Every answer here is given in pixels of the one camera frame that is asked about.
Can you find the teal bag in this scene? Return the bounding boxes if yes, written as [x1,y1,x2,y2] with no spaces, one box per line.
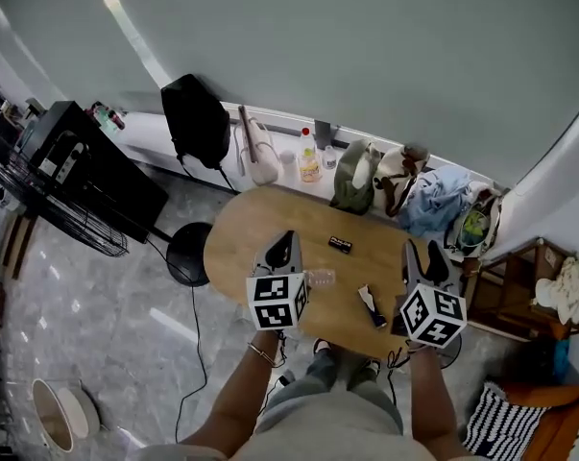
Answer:
[552,338,571,383]

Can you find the wooden shelf rack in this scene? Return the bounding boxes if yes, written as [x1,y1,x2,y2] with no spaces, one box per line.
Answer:
[464,236,579,343]

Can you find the black cabinet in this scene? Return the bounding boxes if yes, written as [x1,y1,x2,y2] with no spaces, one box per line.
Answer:
[22,100,170,244]

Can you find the black mesh waste bin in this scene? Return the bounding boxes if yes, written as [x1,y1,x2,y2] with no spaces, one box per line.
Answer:
[432,333,465,372]

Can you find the clear plastic water bottle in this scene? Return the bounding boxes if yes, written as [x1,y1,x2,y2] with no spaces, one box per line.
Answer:
[303,268,338,288]

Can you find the person's blue jeans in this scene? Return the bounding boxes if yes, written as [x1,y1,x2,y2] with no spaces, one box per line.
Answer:
[257,348,405,436]

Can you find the orange juice bottle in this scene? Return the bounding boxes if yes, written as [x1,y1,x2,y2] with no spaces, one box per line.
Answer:
[298,127,324,184]

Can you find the olive green bag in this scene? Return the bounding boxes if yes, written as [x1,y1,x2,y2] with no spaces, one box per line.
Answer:
[329,137,382,216]

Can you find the thin black cord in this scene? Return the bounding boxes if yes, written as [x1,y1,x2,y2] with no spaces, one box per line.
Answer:
[274,328,290,369]
[387,348,413,402]

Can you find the white cup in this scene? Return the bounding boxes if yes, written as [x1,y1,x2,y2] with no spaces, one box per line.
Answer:
[278,149,300,175]

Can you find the wooden coffee table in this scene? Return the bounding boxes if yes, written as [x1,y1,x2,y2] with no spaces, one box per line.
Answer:
[203,184,468,360]

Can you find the wide grey roller blind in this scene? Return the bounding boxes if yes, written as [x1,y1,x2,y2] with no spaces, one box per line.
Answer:
[96,0,579,186]

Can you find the person's grey shirt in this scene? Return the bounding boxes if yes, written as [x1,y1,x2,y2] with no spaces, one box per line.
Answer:
[137,391,487,461]

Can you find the black fan power cable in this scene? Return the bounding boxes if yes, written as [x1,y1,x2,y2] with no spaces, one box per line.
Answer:
[147,237,208,444]

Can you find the light blue clothing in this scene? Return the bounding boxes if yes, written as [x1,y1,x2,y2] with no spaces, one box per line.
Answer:
[398,164,472,239]

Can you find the black backpack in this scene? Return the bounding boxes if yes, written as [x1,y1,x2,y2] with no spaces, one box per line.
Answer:
[160,73,232,172]

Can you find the beige canvas tote bag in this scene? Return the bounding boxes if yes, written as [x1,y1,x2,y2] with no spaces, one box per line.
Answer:
[373,142,432,219]

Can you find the thin bracelet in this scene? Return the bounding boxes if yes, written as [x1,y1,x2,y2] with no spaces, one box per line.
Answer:
[247,341,277,368]

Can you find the white crumpled cloth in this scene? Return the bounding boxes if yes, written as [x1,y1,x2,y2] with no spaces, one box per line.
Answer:
[535,252,579,326]

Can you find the cream chain handbag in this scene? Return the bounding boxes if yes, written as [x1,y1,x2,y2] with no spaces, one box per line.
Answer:
[443,187,506,258]

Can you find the narrow grey roller blind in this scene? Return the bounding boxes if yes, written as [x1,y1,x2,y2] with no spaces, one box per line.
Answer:
[0,0,165,114]

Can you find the pale pink tote bag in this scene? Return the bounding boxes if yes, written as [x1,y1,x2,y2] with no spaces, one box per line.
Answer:
[233,105,279,186]

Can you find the orange sofa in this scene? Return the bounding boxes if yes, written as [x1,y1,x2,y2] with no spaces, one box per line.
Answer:
[502,381,579,461]

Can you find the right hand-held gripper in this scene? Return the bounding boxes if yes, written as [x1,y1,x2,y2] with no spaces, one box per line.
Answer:
[392,238,468,351]

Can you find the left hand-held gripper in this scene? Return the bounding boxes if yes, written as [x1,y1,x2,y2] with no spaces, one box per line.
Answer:
[245,230,311,332]

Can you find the black pedestal fan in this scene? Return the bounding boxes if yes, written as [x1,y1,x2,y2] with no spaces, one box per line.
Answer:
[0,127,216,287]

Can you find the person's right forearm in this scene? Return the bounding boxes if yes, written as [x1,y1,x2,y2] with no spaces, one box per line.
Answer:
[406,346,468,458]

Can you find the person's left forearm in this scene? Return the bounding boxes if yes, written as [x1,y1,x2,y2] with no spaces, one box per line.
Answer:
[182,328,290,458]

